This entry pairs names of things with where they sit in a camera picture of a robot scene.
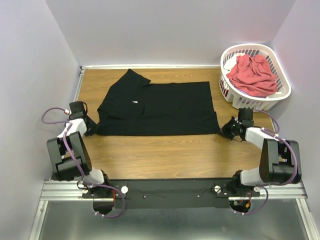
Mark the black t-shirt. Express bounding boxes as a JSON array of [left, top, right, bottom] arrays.
[[96, 69, 220, 136]]

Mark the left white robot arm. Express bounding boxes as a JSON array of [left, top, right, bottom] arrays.
[[41, 101, 112, 198]]

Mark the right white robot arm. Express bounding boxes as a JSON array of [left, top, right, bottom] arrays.
[[220, 108, 302, 195]]

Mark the white laundry basket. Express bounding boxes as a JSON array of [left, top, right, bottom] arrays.
[[219, 43, 292, 111]]

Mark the red t-shirt in basket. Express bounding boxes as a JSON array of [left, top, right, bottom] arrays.
[[226, 54, 278, 98]]

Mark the silver bolt knob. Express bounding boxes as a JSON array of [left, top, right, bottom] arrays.
[[121, 185, 129, 194], [214, 185, 222, 194]]

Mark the white cloth in basket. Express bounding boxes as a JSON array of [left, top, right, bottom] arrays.
[[223, 53, 245, 73]]

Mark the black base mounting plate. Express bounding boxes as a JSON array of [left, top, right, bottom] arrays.
[[93, 178, 259, 211]]

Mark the left silver bolt knob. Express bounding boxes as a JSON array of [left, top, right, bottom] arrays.
[[121, 185, 129, 194]]

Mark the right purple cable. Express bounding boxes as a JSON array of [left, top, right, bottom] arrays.
[[232, 107, 301, 216]]

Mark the aluminium frame rail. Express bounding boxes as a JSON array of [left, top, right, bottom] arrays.
[[40, 180, 308, 201]]

